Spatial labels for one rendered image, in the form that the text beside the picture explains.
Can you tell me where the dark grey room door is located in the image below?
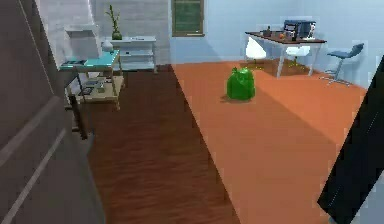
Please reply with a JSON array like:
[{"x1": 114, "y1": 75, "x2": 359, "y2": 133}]
[{"x1": 0, "y1": 0, "x2": 106, "y2": 224}]

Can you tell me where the black flat tablet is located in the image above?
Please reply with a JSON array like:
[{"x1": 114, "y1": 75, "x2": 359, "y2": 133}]
[{"x1": 62, "y1": 59, "x2": 87, "y2": 66}]

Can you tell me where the wood framed window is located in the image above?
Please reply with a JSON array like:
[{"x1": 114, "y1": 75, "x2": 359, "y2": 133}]
[{"x1": 171, "y1": 0, "x2": 206, "y2": 38}]

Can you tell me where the white chair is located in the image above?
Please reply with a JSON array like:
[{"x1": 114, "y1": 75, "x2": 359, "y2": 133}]
[{"x1": 245, "y1": 35, "x2": 268, "y2": 65}]

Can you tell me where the blue grey swivel chair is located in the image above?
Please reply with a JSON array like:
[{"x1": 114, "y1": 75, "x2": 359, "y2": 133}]
[{"x1": 320, "y1": 42, "x2": 365, "y2": 87}]

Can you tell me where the brown top white desk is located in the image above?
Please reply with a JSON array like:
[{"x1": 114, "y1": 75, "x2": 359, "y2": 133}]
[{"x1": 244, "y1": 30, "x2": 328, "y2": 79}]

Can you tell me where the black flat panel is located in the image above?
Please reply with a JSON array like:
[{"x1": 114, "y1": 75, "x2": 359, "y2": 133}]
[{"x1": 316, "y1": 55, "x2": 384, "y2": 224}]

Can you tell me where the teal top wooden table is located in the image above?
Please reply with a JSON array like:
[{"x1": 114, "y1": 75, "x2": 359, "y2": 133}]
[{"x1": 59, "y1": 49, "x2": 125, "y2": 111}]

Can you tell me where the green garbage bag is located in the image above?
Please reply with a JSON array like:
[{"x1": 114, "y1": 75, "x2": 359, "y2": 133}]
[{"x1": 226, "y1": 66, "x2": 257, "y2": 102}]

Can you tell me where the white round vase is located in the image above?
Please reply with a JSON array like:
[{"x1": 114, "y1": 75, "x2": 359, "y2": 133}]
[{"x1": 101, "y1": 39, "x2": 114, "y2": 53}]

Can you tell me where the green potted house plant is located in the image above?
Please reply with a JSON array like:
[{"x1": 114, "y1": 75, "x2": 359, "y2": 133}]
[{"x1": 105, "y1": 4, "x2": 123, "y2": 41}]

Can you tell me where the blue box appliance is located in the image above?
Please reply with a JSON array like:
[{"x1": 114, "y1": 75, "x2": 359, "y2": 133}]
[{"x1": 283, "y1": 19, "x2": 317, "y2": 41}]

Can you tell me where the white shelf unit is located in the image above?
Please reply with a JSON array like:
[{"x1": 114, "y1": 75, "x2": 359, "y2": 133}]
[{"x1": 109, "y1": 35, "x2": 158, "y2": 73}]

